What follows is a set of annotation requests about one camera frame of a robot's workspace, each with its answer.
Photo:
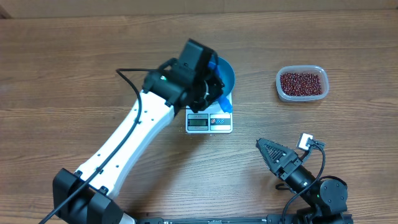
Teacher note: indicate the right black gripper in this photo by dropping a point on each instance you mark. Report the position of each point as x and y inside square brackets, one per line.
[283, 163]

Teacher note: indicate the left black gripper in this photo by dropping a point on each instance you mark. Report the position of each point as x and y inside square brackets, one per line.
[217, 87]

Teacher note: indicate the blue plastic scoop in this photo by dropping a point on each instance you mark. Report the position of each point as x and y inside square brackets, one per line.
[223, 103]

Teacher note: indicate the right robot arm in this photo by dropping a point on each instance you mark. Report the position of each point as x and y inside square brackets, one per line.
[317, 199]

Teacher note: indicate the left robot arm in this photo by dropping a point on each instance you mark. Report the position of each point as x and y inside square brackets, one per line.
[87, 195]

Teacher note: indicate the teal bowl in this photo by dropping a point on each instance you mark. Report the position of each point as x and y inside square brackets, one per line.
[227, 75]

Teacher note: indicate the white digital kitchen scale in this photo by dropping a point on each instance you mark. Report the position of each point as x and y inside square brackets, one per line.
[211, 121]

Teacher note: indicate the red beans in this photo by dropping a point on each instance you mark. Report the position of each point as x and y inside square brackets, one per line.
[300, 84]

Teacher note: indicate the clear plastic container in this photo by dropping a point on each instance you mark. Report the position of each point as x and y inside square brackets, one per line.
[314, 69]

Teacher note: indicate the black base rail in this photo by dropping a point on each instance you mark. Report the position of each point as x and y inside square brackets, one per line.
[269, 219]

